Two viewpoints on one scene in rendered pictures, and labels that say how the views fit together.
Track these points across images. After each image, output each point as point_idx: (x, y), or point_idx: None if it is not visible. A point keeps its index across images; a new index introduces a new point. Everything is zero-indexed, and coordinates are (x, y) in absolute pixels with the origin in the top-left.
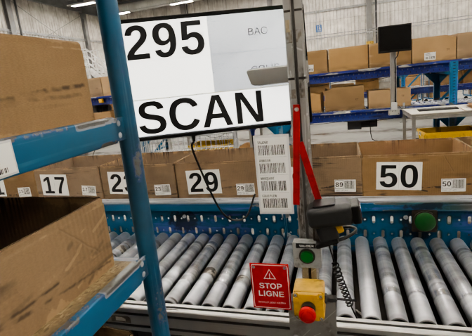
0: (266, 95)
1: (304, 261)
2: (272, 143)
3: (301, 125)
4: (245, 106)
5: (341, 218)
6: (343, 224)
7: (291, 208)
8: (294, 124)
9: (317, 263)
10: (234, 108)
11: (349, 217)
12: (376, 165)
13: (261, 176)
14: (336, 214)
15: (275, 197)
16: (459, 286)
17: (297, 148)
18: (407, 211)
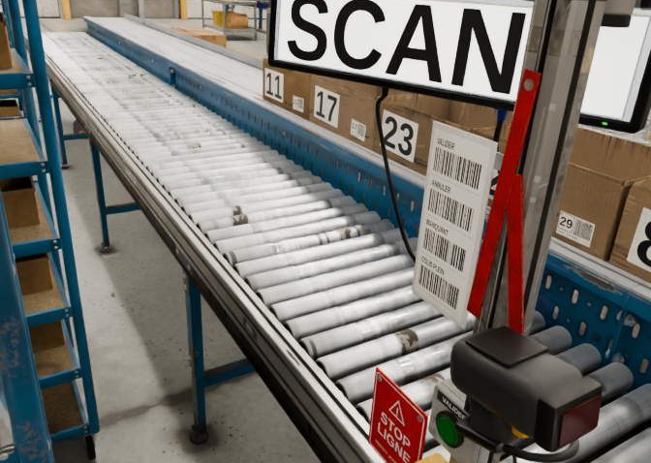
0: None
1: (440, 434)
2: (461, 152)
3: (531, 133)
4: (478, 46)
5: (506, 408)
6: (511, 424)
7: (461, 315)
8: (514, 125)
9: (464, 457)
10: (452, 46)
11: (524, 418)
12: None
13: (428, 218)
14: (500, 390)
15: (441, 274)
16: None
17: (505, 188)
18: None
